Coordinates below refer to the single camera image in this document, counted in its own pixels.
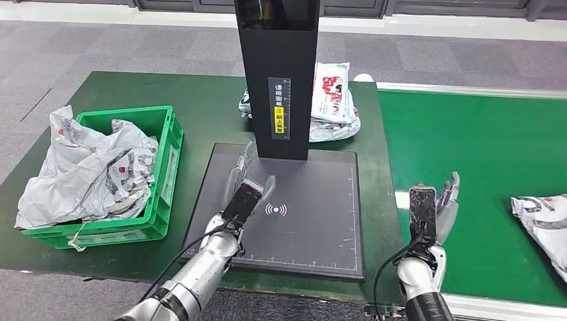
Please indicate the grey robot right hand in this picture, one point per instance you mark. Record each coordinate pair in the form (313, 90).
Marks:
(447, 208)

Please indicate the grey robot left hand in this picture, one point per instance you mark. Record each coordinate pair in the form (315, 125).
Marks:
(243, 164)

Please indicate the grey parcel with black stripes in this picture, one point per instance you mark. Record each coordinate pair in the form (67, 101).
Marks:
(545, 226)

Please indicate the plain grey parcel bag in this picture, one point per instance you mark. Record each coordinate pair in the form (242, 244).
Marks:
(133, 199)

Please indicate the large grey parcel red logo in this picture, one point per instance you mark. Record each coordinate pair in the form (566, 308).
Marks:
(75, 177)

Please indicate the small white parcel black marks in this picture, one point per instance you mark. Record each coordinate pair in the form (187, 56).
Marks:
(245, 105)

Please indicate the green conveyor belt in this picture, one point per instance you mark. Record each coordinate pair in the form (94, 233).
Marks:
(478, 146)

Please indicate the black inbound scanner machine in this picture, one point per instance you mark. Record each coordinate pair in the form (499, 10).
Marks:
(310, 230)

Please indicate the white parcel with red print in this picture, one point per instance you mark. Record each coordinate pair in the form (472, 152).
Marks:
(332, 91)

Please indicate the white round conveyor cap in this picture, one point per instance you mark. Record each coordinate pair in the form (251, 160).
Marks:
(363, 78)

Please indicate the green plastic crate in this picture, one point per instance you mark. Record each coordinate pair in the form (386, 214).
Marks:
(168, 177)

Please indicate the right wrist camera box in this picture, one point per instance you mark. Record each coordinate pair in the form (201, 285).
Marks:
(423, 215)

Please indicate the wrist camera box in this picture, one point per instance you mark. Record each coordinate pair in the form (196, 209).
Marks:
(423, 215)
(242, 201)

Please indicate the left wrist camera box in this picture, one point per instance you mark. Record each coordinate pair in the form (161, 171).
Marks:
(242, 201)

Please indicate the metal conveyor bracket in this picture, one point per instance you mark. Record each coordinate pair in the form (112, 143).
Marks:
(385, 312)

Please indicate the grey window frame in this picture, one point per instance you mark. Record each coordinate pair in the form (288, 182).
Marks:
(354, 6)

